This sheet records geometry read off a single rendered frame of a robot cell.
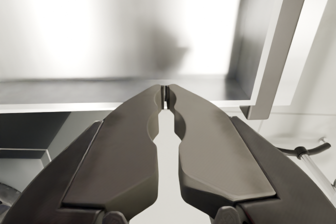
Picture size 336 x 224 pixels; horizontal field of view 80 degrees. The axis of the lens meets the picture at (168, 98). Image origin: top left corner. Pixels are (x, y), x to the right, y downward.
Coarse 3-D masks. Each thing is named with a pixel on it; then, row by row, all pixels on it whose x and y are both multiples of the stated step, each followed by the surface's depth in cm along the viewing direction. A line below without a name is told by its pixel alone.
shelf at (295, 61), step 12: (312, 0) 14; (324, 0) 14; (312, 12) 14; (300, 24) 14; (312, 24) 14; (300, 36) 15; (312, 36) 15; (300, 48) 15; (288, 60) 16; (300, 60) 16; (288, 72) 16; (300, 72) 16; (288, 84) 17; (276, 96) 17; (288, 96) 18; (60, 108) 17; (72, 108) 17; (84, 108) 17; (96, 108) 18; (108, 108) 18
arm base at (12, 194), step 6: (0, 186) 35; (6, 186) 36; (0, 192) 35; (6, 192) 35; (12, 192) 36; (18, 192) 37; (0, 198) 34; (6, 198) 35; (12, 198) 36; (0, 204) 35; (6, 204) 35; (0, 210) 34; (6, 210) 34; (0, 216) 34
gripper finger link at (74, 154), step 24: (96, 120) 9; (72, 144) 8; (48, 168) 7; (72, 168) 7; (24, 192) 6; (48, 192) 6; (24, 216) 5; (48, 216) 5; (72, 216) 5; (96, 216) 5
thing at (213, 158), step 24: (168, 96) 12; (192, 96) 11; (192, 120) 9; (216, 120) 9; (192, 144) 8; (216, 144) 8; (240, 144) 8; (192, 168) 7; (216, 168) 7; (240, 168) 7; (192, 192) 7; (216, 192) 6; (240, 192) 6; (264, 192) 6
